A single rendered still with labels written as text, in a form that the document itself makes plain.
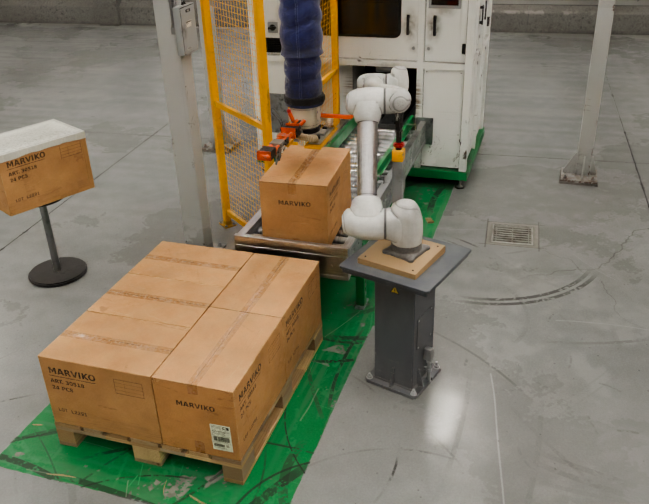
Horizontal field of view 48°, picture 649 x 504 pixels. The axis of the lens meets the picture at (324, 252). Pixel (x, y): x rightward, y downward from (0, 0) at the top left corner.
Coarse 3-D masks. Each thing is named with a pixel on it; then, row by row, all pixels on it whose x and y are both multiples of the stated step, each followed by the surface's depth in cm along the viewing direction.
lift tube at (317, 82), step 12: (288, 60) 400; (300, 60) 397; (312, 60) 399; (288, 72) 403; (300, 72) 400; (312, 72) 401; (288, 84) 408; (300, 84) 403; (312, 84) 405; (288, 96) 410; (300, 96) 406; (312, 96) 408; (300, 108) 409
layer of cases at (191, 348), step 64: (192, 256) 424; (256, 256) 421; (128, 320) 366; (192, 320) 365; (256, 320) 363; (320, 320) 431; (64, 384) 346; (128, 384) 332; (192, 384) 320; (256, 384) 341; (192, 448) 339
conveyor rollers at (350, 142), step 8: (384, 128) 608; (352, 136) 599; (384, 136) 592; (392, 136) 590; (408, 136) 594; (344, 144) 578; (352, 144) 582; (384, 144) 575; (352, 152) 566; (384, 152) 560; (352, 160) 549; (352, 168) 534; (352, 176) 525; (352, 184) 508; (352, 192) 500; (336, 240) 437; (344, 240) 436
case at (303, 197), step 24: (288, 168) 430; (312, 168) 429; (336, 168) 428; (264, 192) 417; (288, 192) 414; (312, 192) 410; (336, 192) 430; (264, 216) 425; (288, 216) 421; (312, 216) 417; (336, 216) 436; (312, 240) 424
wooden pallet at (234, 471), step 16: (320, 336) 434; (304, 352) 407; (304, 368) 413; (288, 384) 386; (288, 400) 390; (272, 416) 378; (64, 432) 363; (80, 432) 359; (96, 432) 355; (144, 448) 350; (160, 448) 346; (176, 448) 343; (256, 448) 358; (160, 464) 352; (224, 464) 337; (240, 464) 334; (224, 480) 343; (240, 480) 339
